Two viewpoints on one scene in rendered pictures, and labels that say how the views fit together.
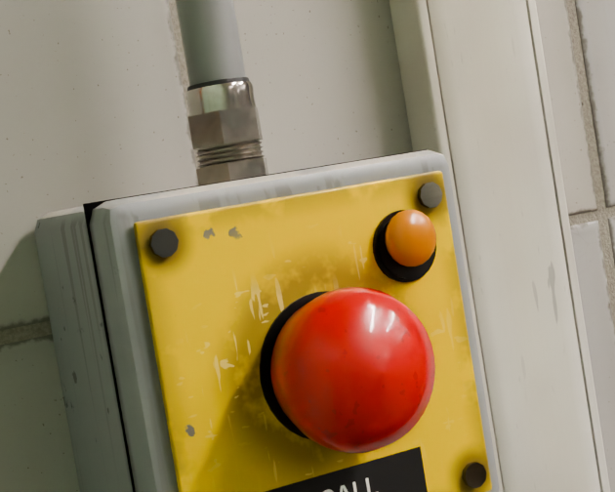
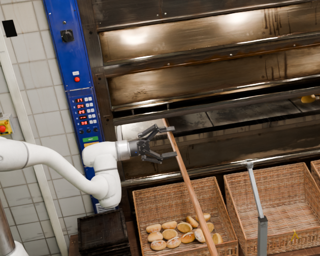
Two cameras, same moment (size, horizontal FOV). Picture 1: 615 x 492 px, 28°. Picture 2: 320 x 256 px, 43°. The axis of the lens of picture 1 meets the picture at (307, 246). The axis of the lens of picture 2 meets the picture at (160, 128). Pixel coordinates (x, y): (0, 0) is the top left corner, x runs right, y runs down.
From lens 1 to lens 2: 2.17 m
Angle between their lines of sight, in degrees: 34
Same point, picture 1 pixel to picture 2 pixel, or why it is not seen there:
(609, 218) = (33, 115)
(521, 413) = (23, 126)
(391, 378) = (1, 130)
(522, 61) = (22, 107)
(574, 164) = (29, 112)
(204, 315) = not seen: outside the picture
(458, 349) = (9, 127)
